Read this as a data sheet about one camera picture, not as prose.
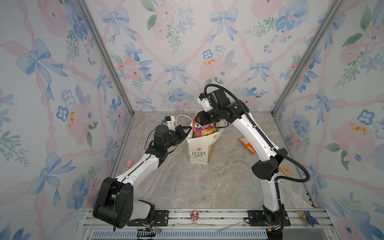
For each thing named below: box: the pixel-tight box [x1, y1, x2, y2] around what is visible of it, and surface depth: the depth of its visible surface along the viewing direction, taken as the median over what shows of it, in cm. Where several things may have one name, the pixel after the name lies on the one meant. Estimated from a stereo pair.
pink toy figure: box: [190, 210, 200, 223], surface depth 73 cm
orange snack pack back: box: [192, 117, 217, 138], surface depth 82 cm
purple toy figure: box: [301, 210, 320, 228], surface depth 75 cm
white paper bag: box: [185, 119, 224, 165], surface depth 81 cm
